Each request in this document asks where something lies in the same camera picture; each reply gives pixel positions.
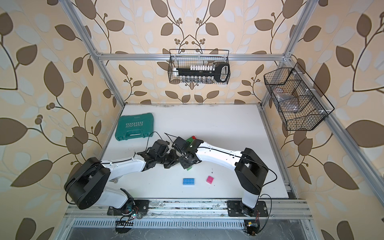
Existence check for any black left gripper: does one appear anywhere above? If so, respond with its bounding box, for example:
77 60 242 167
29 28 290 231
155 149 182 168

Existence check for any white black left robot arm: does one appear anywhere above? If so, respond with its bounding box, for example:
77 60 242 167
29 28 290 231
64 149 179 212

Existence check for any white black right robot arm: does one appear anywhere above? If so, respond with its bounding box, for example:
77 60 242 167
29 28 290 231
172 137 270 211

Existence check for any blue lego brick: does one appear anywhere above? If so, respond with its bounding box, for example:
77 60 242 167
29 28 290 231
183 178 195 186

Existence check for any pink lego brick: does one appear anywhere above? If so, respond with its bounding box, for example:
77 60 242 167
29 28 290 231
206 176 214 185

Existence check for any green plastic tool case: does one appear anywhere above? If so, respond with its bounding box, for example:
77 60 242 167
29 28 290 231
115 113 154 141

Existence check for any black white socket tool set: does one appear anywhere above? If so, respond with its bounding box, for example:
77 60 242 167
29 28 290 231
169 62 231 84

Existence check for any plastic bag in basket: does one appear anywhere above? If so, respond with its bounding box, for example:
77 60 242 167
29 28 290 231
273 88 300 112

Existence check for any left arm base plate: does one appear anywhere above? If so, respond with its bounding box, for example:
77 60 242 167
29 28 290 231
107 200 150 219

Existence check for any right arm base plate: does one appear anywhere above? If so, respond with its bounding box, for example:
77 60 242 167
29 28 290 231
227 200 269 218

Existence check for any black wire basket back wall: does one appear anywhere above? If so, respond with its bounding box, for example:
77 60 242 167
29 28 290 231
168 49 231 85

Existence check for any black wire basket wall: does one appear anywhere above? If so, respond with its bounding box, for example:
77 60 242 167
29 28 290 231
264 63 335 131
168 49 231 85

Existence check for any aluminium front rail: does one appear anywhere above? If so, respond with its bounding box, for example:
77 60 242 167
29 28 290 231
63 197 313 220

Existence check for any black wire basket right wall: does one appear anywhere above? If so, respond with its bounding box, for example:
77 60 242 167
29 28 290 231
264 63 335 131

